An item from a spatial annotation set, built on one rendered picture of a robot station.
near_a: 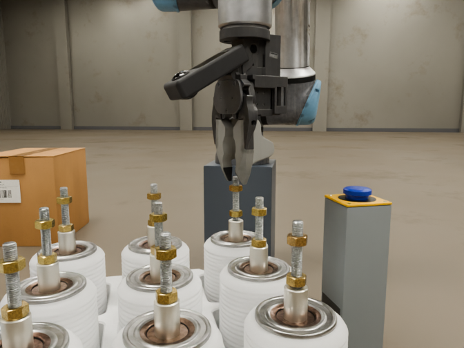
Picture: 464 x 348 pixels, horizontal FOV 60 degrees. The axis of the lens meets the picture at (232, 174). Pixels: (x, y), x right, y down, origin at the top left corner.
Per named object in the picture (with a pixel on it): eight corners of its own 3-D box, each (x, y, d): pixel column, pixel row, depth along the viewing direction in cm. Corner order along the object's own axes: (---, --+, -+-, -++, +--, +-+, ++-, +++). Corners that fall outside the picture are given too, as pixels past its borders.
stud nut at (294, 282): (304, 288, 36) (304, 279, 36) (284, 286, 36) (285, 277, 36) (306, 280, 38) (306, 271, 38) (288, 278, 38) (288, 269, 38)
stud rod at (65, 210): (63, 243, 54) (60, 188, 53) (62, 241, 55) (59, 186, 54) (71, 242, 55) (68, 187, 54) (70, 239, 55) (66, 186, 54)
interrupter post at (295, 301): (313, 320, 37) (314, 286, 37) (296, 329, 36) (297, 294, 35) (294, 311, 39) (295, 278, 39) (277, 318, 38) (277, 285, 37)
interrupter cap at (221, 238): (254, 252, 56) (254, 247, 56) (203, 246, 58) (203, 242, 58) (266, 236, 63) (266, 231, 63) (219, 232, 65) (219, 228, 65)
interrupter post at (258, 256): (249, 266, 50) (250, 242, 50) (268, 268, 50) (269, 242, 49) (247, 274, 48) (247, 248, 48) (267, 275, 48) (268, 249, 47)
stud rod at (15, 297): (27, 333, 32) (19, 242, 31) (14, 338, 31) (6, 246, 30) (20, 329, 33) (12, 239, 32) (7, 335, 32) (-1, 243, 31)
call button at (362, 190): (337, 199, 61) (337, 186, 60) (361, 197, 61) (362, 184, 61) (351, 205, 57) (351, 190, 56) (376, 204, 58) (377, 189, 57)
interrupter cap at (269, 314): (353, 322, 37) (354, 315, 37) (298, 353, 32) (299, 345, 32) (292, 294, 43) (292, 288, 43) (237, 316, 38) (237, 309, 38)
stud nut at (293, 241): (305, 248, 35) (305, 239, 35) (286, 246, 36) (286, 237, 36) (308, 241, 37) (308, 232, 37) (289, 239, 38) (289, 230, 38)
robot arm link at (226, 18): (237, -13, 51) (206, 2, 57) (237, 25, 51) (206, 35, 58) (283, -4, 55) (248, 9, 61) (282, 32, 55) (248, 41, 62)
